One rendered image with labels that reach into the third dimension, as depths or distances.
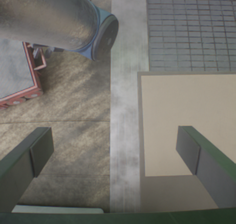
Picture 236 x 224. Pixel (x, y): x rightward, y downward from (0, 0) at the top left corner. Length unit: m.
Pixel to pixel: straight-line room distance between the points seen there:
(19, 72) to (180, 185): 0.86
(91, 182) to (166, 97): 0.52
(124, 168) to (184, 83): 0.49
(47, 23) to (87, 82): 0.64
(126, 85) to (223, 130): 0.50
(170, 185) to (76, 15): 0.75
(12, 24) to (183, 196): 0.83
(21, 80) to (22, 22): 0.62
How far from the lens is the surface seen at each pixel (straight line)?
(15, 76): 0.84
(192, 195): 0.88
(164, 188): 0.84
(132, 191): 0.83
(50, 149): 0.17
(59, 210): 0.81
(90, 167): 0.82
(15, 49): 0.89
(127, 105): 0.80
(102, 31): 0.35
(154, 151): 0.78
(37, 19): 0.21
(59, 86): 0.88
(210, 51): 1.01
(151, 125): 0.78
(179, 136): 0.17
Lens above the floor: 0.79
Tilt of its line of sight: 81 degrees down
